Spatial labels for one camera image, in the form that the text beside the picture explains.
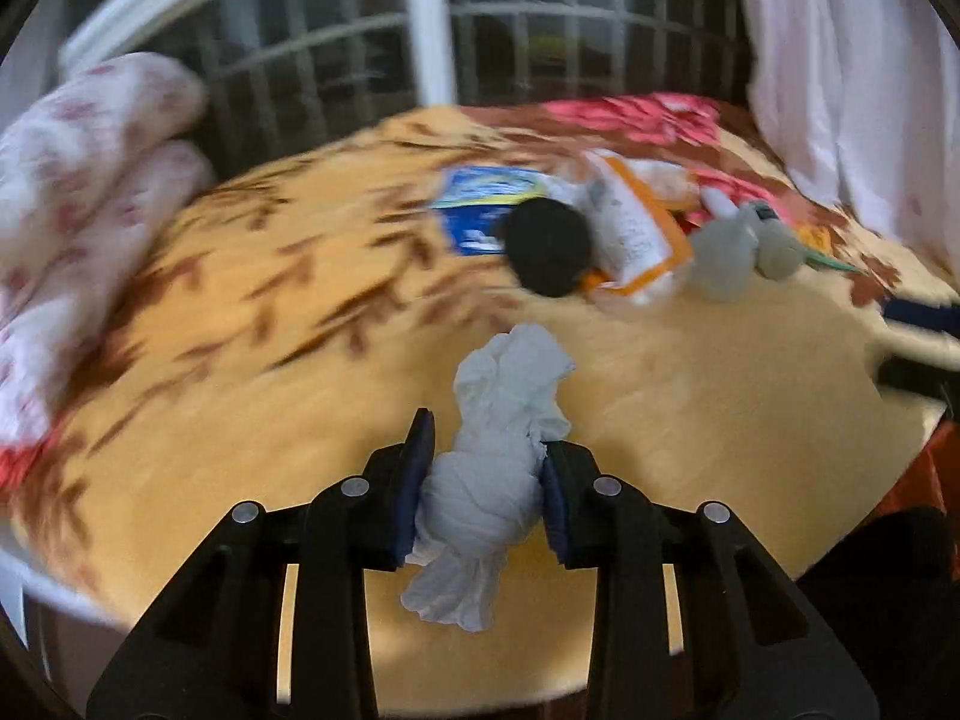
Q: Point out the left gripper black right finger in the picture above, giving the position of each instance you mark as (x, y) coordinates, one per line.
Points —
(756, 646)

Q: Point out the window with white frame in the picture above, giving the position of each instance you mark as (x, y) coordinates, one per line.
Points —
(288, 75)

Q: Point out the light blue mouse-ear container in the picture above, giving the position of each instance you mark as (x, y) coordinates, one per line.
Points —
(724, 258)

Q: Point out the black round lid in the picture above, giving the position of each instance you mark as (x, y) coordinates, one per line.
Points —
(548, 246)

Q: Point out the blue snack box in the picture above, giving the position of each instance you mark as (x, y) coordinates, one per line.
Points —
(473, 200)

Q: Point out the white tissue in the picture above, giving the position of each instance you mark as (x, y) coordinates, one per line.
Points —
(483, 495)

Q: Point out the grey cylindrical canister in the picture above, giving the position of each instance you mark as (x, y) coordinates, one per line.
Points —
(780, 254)

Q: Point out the white right curtain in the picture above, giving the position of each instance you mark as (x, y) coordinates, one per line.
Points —
(859, 98)

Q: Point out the folded pink floral quilt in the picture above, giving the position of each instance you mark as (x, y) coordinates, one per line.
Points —
(90, 176)

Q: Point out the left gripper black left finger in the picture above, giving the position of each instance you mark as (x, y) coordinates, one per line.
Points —
(267, 617)

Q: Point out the orange white snack packet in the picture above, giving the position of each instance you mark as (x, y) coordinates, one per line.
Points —
(639, 252)

